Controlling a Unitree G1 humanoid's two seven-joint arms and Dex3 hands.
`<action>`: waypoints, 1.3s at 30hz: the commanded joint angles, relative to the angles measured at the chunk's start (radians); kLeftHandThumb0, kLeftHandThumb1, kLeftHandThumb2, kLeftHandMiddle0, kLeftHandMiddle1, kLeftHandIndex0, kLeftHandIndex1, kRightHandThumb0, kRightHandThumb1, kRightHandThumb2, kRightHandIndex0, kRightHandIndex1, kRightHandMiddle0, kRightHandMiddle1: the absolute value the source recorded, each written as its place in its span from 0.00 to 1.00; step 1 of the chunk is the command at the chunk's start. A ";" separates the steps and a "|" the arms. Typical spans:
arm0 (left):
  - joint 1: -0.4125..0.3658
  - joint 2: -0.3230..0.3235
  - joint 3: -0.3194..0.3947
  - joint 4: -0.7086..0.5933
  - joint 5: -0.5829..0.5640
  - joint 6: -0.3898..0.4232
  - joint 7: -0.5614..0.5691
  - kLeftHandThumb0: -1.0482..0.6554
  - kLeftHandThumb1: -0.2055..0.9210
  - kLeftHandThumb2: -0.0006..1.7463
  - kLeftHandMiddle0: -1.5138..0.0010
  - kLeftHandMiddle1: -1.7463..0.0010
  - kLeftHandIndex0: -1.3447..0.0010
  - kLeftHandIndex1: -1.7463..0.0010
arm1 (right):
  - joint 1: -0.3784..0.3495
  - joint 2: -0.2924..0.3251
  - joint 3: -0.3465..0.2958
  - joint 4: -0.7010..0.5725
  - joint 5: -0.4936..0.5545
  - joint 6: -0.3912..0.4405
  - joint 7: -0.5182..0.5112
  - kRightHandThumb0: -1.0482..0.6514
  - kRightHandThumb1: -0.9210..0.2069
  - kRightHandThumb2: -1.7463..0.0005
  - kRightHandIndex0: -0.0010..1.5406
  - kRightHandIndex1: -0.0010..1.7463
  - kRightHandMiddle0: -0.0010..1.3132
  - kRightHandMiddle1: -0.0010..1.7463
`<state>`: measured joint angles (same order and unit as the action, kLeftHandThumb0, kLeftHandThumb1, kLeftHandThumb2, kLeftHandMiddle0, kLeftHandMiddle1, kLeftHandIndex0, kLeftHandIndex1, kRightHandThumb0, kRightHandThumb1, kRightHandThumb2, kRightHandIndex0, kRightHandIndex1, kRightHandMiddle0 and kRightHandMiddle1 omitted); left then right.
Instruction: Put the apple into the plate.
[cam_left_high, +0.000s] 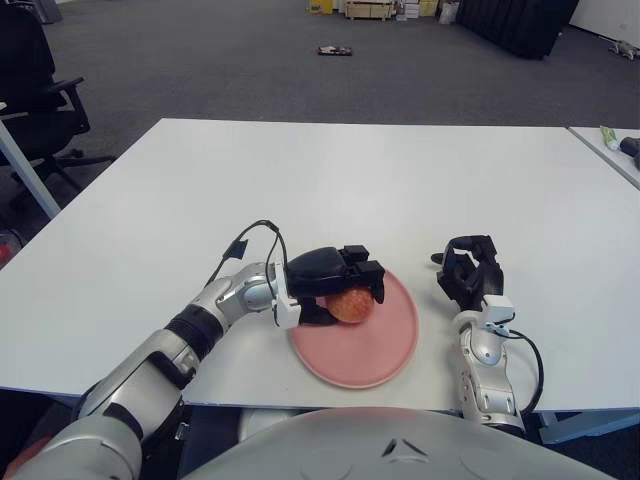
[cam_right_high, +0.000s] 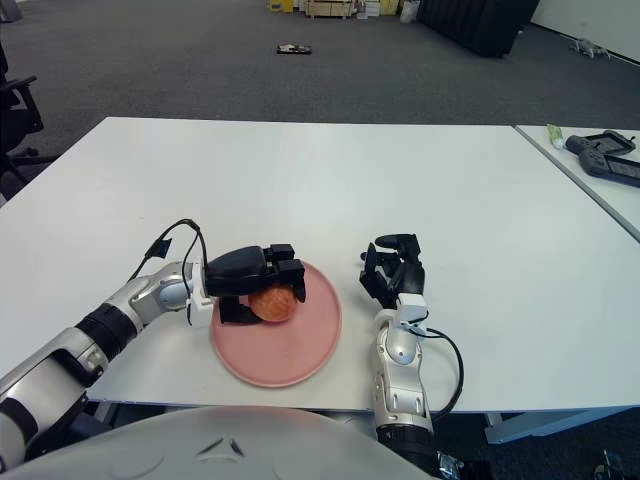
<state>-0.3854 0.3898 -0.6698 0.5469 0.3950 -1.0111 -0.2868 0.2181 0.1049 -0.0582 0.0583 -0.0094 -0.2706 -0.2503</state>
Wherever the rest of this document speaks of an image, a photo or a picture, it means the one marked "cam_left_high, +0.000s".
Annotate white desk leg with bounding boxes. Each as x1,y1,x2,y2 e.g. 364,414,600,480
0,104,61,221

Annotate grey robot torso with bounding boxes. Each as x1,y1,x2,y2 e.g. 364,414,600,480
179,407,607,480

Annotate red object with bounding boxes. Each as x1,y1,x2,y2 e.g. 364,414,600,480
0,230,24,269

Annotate black office chair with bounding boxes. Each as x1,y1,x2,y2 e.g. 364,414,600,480
0,4,119,211

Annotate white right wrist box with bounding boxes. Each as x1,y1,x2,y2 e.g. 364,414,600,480
480,294,516,332

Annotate red yellow apple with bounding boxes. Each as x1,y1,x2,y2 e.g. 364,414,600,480
327,288,375,324

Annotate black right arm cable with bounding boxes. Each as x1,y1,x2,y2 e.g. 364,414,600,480
504,327,546,414

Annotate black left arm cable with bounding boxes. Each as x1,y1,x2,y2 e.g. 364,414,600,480
207,218,288,321

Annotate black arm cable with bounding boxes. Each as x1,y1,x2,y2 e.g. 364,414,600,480
207,218,288,321
504,327,546,414

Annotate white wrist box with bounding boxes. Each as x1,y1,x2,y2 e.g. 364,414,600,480
480,294,516,332
270,262,301,330

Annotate wooden crate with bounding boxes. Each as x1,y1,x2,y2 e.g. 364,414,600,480
345,0,395,22

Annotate pink round plate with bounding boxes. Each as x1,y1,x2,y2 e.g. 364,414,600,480
289,269,420,390

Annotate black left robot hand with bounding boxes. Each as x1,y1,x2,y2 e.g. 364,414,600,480
284,243,388,329

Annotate black draped partition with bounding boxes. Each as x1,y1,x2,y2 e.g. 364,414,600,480
455,0,581,61

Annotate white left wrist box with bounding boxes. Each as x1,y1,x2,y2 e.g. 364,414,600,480
270,262,301,330

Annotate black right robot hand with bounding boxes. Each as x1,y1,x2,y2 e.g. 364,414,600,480
430,233,505,314

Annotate white table frame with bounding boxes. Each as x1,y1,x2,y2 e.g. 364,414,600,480
537,407,640,444

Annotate grey chair back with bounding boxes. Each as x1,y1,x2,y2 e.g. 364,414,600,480
30,0,64,25

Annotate stacked white boxes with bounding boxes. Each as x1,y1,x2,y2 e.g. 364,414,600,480
398,0,442,22

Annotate grey toy on floor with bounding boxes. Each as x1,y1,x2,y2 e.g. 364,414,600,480
608,39,640,60

